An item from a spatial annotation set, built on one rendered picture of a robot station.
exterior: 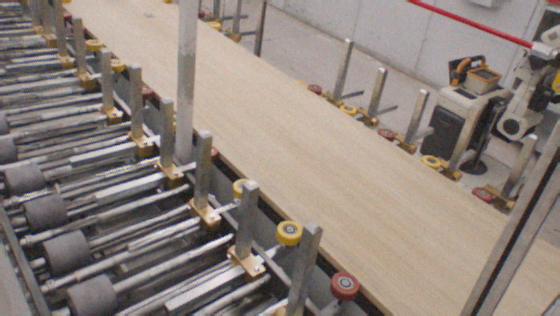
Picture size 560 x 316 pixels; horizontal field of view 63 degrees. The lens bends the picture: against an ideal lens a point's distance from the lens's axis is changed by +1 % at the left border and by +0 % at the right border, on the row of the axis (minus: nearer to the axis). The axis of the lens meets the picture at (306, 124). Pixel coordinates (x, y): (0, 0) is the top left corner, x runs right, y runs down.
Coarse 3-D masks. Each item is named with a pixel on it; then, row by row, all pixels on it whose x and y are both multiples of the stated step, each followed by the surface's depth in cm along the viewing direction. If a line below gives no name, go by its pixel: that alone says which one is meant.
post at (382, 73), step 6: (378, 72) 221; (384, 72) 219; (378, 78) 222; (384, 78) 221; (378, 84) 222; (384, 84) 224; (378, 90) 223; (372, 96) 227; (378, 96) 225; (372, 102) 228; (378, 102) 228; (372, 108) 229; (372, 114) 230; (366, 126) 235
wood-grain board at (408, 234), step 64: (128, 0) 312; (128, 64) 226; (256, 64) 253; (256, 128) 194; (320, 128) 203; (320, 192) 163; (384, 192) 169; (448, 192) 176; (384, 256) 140; (448, 256) 145
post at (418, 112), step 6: (420, 90) 205; (426, 90) 205; (420, 96) 206; (426, 96) 205; (420, 102) 206; (426, 102) 208; (414, 108) 210; (420, 108) 207; (414, 114) 210; (420, 114) 209; (414, 120) 211; (420, 120) 212; (408, 126) 214; (414, 126) 212; (408, 132) 215; (414, 132) 214; (408, 138) 216; (414, 138) 217
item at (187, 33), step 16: (192, 0) 150; (192, 16) 153; (192, 32) 156; (192, 48) 159; (192, 64) 162; (192, 80) 166; (192, 96) 169; (176, 112) 173; (192, 112) 173; (176, 128) 176; (192, 128) 176; (176, 144) 180
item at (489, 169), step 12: (420, 156) 318; (480, 156) 331; (492, 156) 335; (480, 168) 319; (492, 168) 320; (504, 168) 322; (468, 180) 301; (480, 180) 303; (492, 180) 306; (504, 180) 308; (516, 192) 318
